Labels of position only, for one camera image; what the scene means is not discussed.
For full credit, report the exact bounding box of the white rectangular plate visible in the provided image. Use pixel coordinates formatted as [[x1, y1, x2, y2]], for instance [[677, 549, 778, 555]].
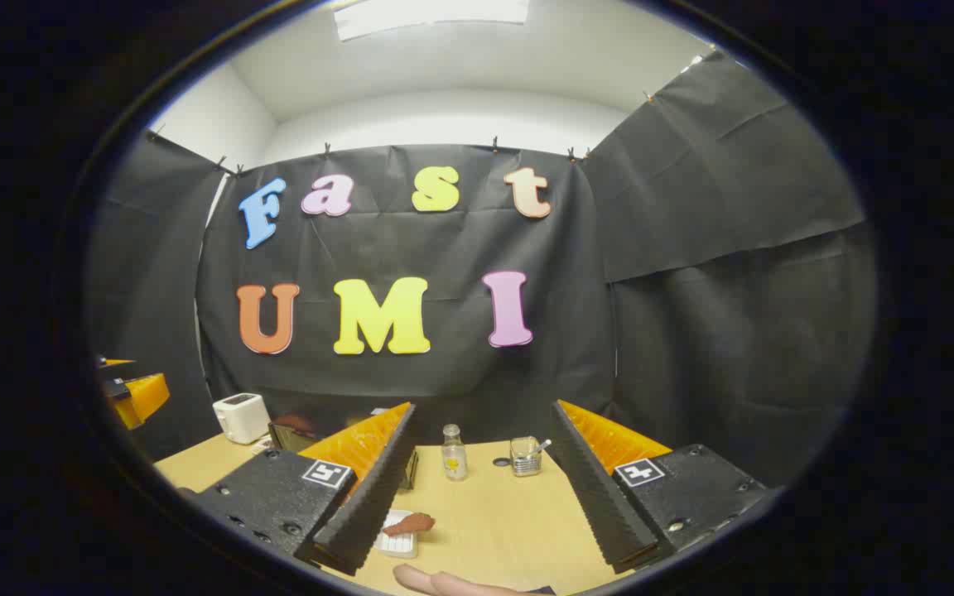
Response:
[[373, 508, 422, 560]]

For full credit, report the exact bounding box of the red raw steak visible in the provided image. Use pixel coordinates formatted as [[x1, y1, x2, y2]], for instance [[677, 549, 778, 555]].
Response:
[[383, 512, 436, 538]]

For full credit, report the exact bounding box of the clear glass bottle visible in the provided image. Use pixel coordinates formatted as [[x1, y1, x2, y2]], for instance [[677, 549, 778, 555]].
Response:
[[441, 424, 469, 482]]

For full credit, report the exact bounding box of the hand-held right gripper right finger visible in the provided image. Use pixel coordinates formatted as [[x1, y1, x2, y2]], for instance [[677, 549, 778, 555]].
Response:
[[550, 400, 776, 574]]

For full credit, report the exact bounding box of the white toaster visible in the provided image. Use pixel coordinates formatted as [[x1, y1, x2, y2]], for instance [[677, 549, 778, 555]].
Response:
[[212, 392, 272, 445]]

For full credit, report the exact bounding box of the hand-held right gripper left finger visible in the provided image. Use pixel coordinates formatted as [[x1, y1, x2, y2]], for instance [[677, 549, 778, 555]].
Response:
[[187, 401, 418, 578]]

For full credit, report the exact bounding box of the black electric oven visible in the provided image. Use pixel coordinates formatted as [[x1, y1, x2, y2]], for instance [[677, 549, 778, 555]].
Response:
[[268, 412, 420, 491]]

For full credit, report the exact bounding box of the metal wire holder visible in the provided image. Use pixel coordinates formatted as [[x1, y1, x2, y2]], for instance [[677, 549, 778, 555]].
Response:
[[510, 436, 544, 478]]

